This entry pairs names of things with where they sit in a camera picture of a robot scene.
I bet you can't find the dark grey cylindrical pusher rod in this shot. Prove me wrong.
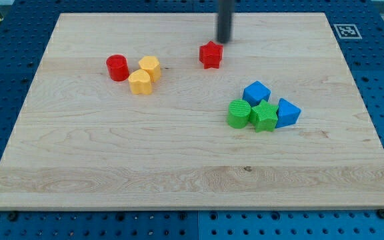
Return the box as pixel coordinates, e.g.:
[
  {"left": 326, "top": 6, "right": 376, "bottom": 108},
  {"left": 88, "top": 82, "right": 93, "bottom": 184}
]
[{"left": 217, "top": 0, "right": 235, "bottom": 43}]

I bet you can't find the red star block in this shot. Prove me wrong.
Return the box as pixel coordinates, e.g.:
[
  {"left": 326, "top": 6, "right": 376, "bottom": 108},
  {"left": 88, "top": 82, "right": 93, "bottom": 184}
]
[{"left": 199, "top": 41, "right": 223, "bottom": 69}]

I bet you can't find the yellow hexagon block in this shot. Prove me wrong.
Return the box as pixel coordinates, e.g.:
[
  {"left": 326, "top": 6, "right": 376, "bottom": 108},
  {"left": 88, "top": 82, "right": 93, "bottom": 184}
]
[{"left": 139, "top": 55, "right": 161, "bottom": 82}]

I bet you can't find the green star block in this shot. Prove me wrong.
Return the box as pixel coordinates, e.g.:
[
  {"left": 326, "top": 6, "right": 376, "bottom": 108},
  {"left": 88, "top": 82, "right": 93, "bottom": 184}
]
[{"left": 249, "top": 100, "right": 279, "bottom": 133}]

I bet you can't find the blue cube block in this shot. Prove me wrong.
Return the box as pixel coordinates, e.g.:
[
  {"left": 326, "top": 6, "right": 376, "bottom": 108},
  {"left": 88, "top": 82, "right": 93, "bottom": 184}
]
[{"left": 242, "top": 81, "right": 271, "bottom": 107}]

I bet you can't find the green cylinder block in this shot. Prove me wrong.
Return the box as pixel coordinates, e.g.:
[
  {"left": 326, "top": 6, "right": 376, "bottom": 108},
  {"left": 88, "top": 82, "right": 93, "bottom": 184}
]
[{"left": 227, "top": 99, "right": 251, "bottom": 129}]

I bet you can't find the yellow heart block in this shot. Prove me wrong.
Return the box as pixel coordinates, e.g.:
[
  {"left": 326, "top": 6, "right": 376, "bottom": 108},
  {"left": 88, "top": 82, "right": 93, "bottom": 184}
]
[{"left": 128, "top": 69, "right": 153, "bottom": 95}]

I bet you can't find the red cylinder block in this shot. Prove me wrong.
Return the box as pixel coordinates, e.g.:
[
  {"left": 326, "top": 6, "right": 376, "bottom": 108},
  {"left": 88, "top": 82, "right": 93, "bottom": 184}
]
[{"left": 106, "top": 55, "right": 129, "bottom": 81}]

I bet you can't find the white fiducial marker tag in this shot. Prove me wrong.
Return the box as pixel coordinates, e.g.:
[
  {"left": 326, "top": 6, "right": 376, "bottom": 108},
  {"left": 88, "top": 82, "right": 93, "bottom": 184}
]
[{"left": 333, "top": 24, "right": 362, "bottom": 39}]

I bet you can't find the blue triangle block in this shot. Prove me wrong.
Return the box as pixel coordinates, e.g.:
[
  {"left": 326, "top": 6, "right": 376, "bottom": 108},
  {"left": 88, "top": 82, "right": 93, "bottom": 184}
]
[{"left": 275, "top": 98, "right": 301, "bottom": 129}]

